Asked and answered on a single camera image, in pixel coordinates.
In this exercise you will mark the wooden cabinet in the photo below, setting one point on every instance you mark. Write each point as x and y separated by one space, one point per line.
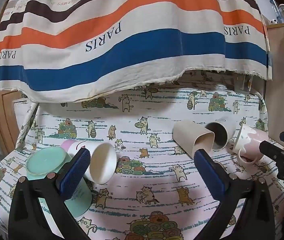
279 80

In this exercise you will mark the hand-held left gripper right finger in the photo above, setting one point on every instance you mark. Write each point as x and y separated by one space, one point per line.
210 177

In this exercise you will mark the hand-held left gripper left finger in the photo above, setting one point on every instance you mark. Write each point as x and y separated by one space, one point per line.
74 172

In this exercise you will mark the pink mug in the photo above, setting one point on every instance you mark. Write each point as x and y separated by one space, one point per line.
249 135

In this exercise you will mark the cat printed tablecloth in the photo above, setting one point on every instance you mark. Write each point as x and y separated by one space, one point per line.
144 135

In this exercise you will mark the grey round cup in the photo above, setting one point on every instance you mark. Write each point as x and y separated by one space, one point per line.
217 136

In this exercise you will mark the mint green cup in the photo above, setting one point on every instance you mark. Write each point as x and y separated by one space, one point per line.
44 162

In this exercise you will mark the striped cloth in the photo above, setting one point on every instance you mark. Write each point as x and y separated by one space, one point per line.
132 30

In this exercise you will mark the white paper cup pink base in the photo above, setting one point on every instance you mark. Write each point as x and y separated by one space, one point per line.
104 162

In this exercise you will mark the wooden door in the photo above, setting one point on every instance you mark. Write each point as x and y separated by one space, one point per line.
4 120

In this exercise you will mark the beige square cup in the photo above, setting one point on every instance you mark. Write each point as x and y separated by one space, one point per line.
187 132

